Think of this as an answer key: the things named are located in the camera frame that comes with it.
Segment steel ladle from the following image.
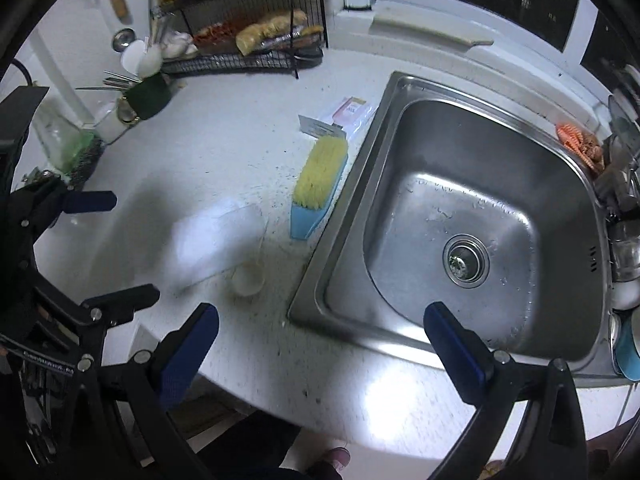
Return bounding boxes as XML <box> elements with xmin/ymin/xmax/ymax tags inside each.
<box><xmin>112</xmin><ymin>28</ymin><xmax>137</xmax><ymax>54</ymax></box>

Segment white ceramic spoon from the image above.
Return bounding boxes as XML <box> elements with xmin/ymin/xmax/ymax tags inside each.
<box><xmin>120</xmin><ymin>40</ymin><xmax>147</xmax><ymax>76</ymax></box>
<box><xmin>139</xmin><ymin>47</ymin><xmax>165</xmax><ymax>78</ymax></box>

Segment white and pink packet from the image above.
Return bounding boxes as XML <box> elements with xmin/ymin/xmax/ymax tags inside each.
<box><xmin>320</xmin><ymin>95</ymin><xmax>379</xmax><ymax>137</ymax></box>

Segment white and blue bowl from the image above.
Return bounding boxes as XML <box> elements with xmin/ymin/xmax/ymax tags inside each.
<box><xmin>610</xmin><ymin>310</ymin><xmax>640</xmax><ymax>381</ymax></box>

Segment white label card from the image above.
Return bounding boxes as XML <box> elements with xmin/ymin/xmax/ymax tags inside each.
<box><xmin>298</xmin><ymin>114</ymin><xmax>346</xmax><ymax>140</ymax></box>

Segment clear glass bottle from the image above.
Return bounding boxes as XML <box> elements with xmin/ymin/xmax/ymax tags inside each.
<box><xmin>32</xmin><ymin>95</ymin><xmax>96</xmax><ymax>174</ymax></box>

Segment metal scourer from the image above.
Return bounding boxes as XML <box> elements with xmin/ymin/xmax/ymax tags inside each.
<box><xmin>20</xmin><ymin>167</ymin><xmax>66</xmax><ymax>191</ymax></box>

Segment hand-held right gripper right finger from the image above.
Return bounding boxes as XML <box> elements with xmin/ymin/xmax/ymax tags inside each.
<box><xmin>423</xmin><ymin>302</ymin><xmax>590</xmax><ymax>480</ymax></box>

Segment garlic bulbs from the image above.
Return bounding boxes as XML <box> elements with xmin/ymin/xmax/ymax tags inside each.
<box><xmin>159</xmin><ymin>30</ymin><xmax>199</xmax><ymax>59</ymax></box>

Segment yellow brush with blue handle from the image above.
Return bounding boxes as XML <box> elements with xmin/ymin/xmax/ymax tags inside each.
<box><xmin>290</xmin><ymin>137</ymin><xmax>350</xmax><ymax>240</ymax></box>

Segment black wire rack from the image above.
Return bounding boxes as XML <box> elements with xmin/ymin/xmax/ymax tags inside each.
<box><xmin>150</xmin><ymin>0</ymin><xmax>329</xmax><ymax>79</ymax></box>

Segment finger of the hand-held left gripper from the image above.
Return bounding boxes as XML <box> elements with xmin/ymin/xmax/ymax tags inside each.
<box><xmin>35</xmin><ymin>284</ymin><xmax>161</xmax><ymax>358</ymax></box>
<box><xmin>10</xmin><ymin>179</ymin><xmax>119</xmax><ymax>233</ymax></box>

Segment pile of metal dishes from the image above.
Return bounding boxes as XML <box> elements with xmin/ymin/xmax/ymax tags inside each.
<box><xmin>595</xmin><ymin>135</ymin><xmax>640</xmax><ymax>311</ymax></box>

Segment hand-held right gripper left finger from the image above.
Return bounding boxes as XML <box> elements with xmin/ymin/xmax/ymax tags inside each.
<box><xmin>55</xmin><ymin>302</ymin><xmax>221</xmax><ymax>480</ymax></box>

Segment green utensil holder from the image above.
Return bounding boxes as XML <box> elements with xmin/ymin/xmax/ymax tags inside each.
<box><xmin>122</xmin><ymin>74</ymin><xmax>174</xmax><ymax>121</ymax></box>

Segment pale stone slab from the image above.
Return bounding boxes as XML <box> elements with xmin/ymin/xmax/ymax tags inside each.
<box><xmin>372</xmin><ymin>7</ymin><xmax>494</xmax><ymax>46</ymax></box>

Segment dark steel wool scrubber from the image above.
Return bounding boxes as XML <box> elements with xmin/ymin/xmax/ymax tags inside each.
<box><xmin>67</xmin><ymin>135</ymin><xmax>104</xmax><ymax>191</ymax></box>

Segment bag of ginger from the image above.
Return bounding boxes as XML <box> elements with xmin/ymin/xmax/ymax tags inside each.
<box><xmin>235</xmin><ymin>9</ymin><xmax>309</xmax><ymax>56</ymax></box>

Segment person's dark trouser leg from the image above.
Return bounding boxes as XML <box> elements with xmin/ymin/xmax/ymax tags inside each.
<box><xmin>200</xmin><ymin>410</ymin><xmax>346</xmax><ymax>480</ymax></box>

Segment metal chopsticks bundle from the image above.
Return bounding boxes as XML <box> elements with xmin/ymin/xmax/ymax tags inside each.
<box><xmin>75</xmin><ymin>70</ymin><xmax>142</xmax><ymax>92</ymax></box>

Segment orange cloth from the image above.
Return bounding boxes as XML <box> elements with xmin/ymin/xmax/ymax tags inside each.
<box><xmin>556</xmin><ymin>122</ymin><xmax>604</xmax><ymax>172</ymax></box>

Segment clear plastic container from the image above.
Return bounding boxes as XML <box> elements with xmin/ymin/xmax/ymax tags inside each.
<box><xmin>170</xmin><ymin>204</ymin><xmax>269</xmax><ymax>291</ymax></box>

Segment stainless steel sink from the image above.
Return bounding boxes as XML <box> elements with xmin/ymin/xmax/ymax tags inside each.
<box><xmin>287</xmin><ymin>71</ymin><xmax>619</xmax><ymax>376</ymax></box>

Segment small white cup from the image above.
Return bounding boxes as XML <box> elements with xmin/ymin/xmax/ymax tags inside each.
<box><xmin>231</xmin><ymin>260</ymin><xmax>266</xmax><ymax>297</ymax></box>

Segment person's pink slipper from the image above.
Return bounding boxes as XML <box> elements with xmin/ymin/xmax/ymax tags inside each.
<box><xmin>320</xmin><ymin>447</ymin><xmax>351</xmax><ymax>474</ymax></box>

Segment red chilies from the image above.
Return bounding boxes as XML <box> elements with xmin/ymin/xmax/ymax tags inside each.
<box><xmin>192</xmin><ymin>20</ymin><xmax>246</xmax><ymax>49</ymax></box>

